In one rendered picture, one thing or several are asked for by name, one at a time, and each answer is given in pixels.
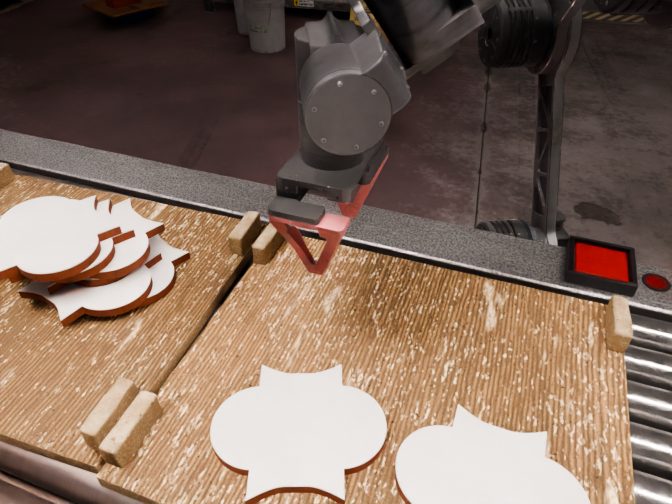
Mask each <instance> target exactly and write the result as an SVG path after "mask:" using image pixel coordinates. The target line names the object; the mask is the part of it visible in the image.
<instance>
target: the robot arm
mask: <svg viewBox="0 0 672 504"><path fill-rule="evenodd" d="M346 1H347V2H348V4H349V5H350V7H351V8H352V10H353V11H354V13H355V15H356V17H357V19H358V21H359V23H360V25H361V26H360V25H356V24H355V22H354V20H346V21H340V20H337V19H336V18H335V17H334V16H333V14H332V12H327V13H326V16H325V17H324V19H323V20H321V21H318V22H305V26H302V27H300V28H298V29H297V30H296V31H295V33H294V37H295V56H296V76H297V95H298V114H299V134H300V148H299V149H298V151H297V152H296V153H295V154H294V155H293V156H292V157H291V159H290V160H289V161H288V162H287V163H286V164H285V166H284V167H283V168H282V169H281V170H280V171H279V173H278V174H277V177H278V178H277V179H276V180H275V184H276V197H275V198H274V199H273V200H272V202H271V203H270V204H269V205H268V217H269V222H270V223H271V224H272V225H273V226H274V227H275V228H276V229H277V231H278V232H279V233H280V234H281V235H282V236H283V237H284V238H285V240H286V241H287V242H288V243H289V244H290V245H291V246H292V247H293V249H294V250H295V252H296V253H297V255H298V256H299V258H300V260H301V261H302V263H303V264H304V266H305V267H306V269H307V271H308V272H309V273H313V274H317V275H323V274H324V272H325V270H326V268H327V266H328V264H329V263H330V261H331V259H332V257H333V255H334V253H335V251H336V249H337V247H338V245H339V243H340V241H341V239H342V237H343V235H344V234H345V232H346V230H347V228H348V226H349V224H350V218H356V216H357V214H358V212H359V211H360V209H361V207H362V205H363V203H364V201H365V199H366V197H367V196H368V194H369V192H370V190H371V188H372V186H373V184H374V182H375V181H376V179H377V177H378V175H379V173H380V171H381V169H382V168H383V166H384V164H385V162H386V160H387V158H388V152H389V147H388V146H387V145H385V142H383V136H384V135H385V133H386V131H387V129H388V127H389V124H390V121H391V117H392V115H393V114H395V113H396V112H398V111H399V110H401V109H402V108H403V107H404V106H405V105H406V104H407V103H408V102H409V101H410V99H411V93H410V90H409V89H410V86H409V85H408V84H407V81H406V80H407V79H408V78H410V77H411V76H413V75H414V74H415V73H417V72H418V71H421V73H422V74H423V75H425V74H426V73H428V72H429V71H431V70H432V69H433V68H435V67H436V66H438V65H439V64H441V63H442V62H443V61H445V60H446V59H447V58H449V57H450V56H451V55H452V54H453V53H454V52H455V51H456V50H457V48H458V46H459V43H460V41H459V40H460V39H461V38H463V37H464V36H466V35H467V34H468V33H470V32H471V31H473V30H474V29H476V28H477V27H479V26H480V25H482V24H483V23H484V22H485V21H484V20H483V18H482V16H481V14H483V13H484V12H485V11H487V10H488V9H490V8H491V7H493V6H494V5H496V4H497V3H498V2H500V1H501V0H364V2H365V3H366V5H367V7H368V8H369V10H370V11H371V13H372V14H373V16H374V17H375V19H376V20H377V22H378V24H379V25H380V27H381V28H382V30H383V31H384V33H385V34H386V36H387V38H388V39H389V41H390V42H391V44H392V45H393V47H394V48H395V50H396V52H397V53H398V55H397V56H396V55H395V54H394V52H393V51H392V49H391V48H390V46H389V45H388V43H387V41H386V40H385V38H384V37H383V35H382V34H381V32H380V31H379V29H378V28H377V26H376V24H375V23H374V21H373V20H372V18H371V17H370V15H369V14H368V12H367V11H366V9H365V8H364V6H363V4H362V3H361V1H360V0H346ZM357 184H359V185H362V186H361V188H360V189H359V191H358V193H357V195H356V197H355V199H354V201H353V203H349V202H350V201H351V193H352V191H353V190H354V188H355V186H356V185H357ZM309 189H312V190H317V191H322V192H327V200H330V201H335V202H337V203H338V205H339V208H340V210H341V213H342V215H343V216H345V217H342V216H337V215H332V214H327V213H325V207H324V206H319V205H314V204H309V203H304V202H300V201H301V200H302V198H303V197H304V196H305V194H306V193H307V192H308V190H309ZM346 217H350V218H346ZM297 227H299V228H304V229H309V230H313V231H318V233H319V236H320V237H322V238H325V239H326V240H327V241H326V244H325V246H324V248H323V250H322V253H321V255H320V257H319V259H318V261H316V260H314V259H313V257H312V255H311V254H310V252H309V250H308V248H307V246H306V244H305V242H304V240H303V238H302V236H301V234H300V232H299V230H298V228H297Z"/></svg>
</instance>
